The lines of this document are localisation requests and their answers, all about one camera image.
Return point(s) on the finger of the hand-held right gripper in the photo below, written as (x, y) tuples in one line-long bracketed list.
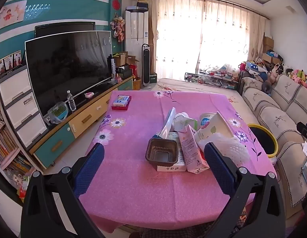
[(304, 130)]

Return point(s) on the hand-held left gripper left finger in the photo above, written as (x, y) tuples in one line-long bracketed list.
[(90, 168)]

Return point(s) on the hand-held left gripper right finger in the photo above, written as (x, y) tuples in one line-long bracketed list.
[(218, 166)]

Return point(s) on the white foam fruit net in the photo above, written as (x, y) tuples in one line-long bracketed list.
[(232, 148)]

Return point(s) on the pink drink carton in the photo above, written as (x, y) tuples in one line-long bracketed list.
[(189, 151)]

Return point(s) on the white paper cup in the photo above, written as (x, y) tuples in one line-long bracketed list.
[(214, 130)]

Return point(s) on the yellow-rimmed black bin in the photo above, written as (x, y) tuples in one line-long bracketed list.
[(262, 138)]

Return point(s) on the white cardboard box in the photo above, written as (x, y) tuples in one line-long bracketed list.
[(171, 167)]

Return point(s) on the white labelled plastic cup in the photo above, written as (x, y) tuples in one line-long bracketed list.
[(205, 120)]

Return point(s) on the clear green-banded plastic cup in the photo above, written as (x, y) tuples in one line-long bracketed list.
[(183, 122)]

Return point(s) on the brown plastic tray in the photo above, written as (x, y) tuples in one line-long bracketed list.
[(160, 153)]

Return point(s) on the silver blue snack wrapper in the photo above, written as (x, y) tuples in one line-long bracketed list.
[(167, 126)]

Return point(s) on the beige covered sofa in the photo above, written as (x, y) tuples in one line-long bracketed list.
[(275, 109)]

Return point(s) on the pink floral tablecloth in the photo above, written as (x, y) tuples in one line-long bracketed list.
[(133, 191)]

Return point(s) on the teal yellow television cabinet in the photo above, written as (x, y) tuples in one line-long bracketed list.
[(86, 119)]

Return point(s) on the pile of plush toys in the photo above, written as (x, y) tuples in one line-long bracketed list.
[(298, 76)]

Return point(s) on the plastic bag of greens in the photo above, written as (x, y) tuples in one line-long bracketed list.
[(58, 112)]

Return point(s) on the pink plush toy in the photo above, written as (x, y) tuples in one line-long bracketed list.
[(274, 73)]

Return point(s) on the red tray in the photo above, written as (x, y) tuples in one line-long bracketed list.
[(120, 108)]

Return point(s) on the clear water bottle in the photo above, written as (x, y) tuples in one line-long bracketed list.
[(71, 103)]

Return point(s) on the red green packet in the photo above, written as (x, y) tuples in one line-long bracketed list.
[(24, 187)]

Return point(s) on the small pink white toy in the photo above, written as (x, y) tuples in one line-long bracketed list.
[(89, 95)]

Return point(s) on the small blue card box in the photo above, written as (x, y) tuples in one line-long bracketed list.
[(121, 101)]

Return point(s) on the blue white plush toy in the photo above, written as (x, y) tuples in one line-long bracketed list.
[(255, 70)]

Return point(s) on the person's checkered trousers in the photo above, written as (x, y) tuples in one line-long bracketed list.
[(173, 231)]

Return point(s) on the cluttered glass coffee table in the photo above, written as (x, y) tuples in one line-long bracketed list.
[(213, 78)]

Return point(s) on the pink bookshelf with books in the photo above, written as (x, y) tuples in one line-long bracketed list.
[(4, 146)]

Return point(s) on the stacked brown cardboard boxes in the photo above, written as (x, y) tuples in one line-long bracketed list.
[(268, 43)]

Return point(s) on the white plastic drawer unit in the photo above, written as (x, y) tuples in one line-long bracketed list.
[(19, 104)]

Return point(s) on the wicker basket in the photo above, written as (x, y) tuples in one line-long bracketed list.
[(136, 84)]

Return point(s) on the curved black television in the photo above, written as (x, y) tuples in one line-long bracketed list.
[(69, 67)]

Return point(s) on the black tall tube box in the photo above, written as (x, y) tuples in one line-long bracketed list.
[(111, 67)]

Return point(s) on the red box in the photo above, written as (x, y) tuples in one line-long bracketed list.
[(133, 70)]

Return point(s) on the dark green small box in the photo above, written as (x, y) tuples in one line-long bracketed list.
[(153, 78)]

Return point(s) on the black tower fan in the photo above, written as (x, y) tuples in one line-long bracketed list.
[(146, 67)]

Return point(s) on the open cardboard boxes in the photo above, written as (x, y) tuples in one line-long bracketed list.
[(126, 58)]

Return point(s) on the framed photos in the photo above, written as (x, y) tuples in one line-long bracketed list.
[(9, 62)]

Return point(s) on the sheer embroidered curtains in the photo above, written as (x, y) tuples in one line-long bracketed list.
[(183, 34)]

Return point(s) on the hanging flower decoration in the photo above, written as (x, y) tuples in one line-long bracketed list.
[(118, 28)]

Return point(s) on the white standing air conditioner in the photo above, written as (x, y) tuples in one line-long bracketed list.
[(133, 29)]

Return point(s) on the dark box on air conditioner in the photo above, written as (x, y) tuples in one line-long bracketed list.
[(142, 5)]

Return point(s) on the red round wall ornament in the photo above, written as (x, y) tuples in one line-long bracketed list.
[(115, 4)]

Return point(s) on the cartoon wall poster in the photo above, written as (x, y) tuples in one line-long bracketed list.
[(10, 14)]

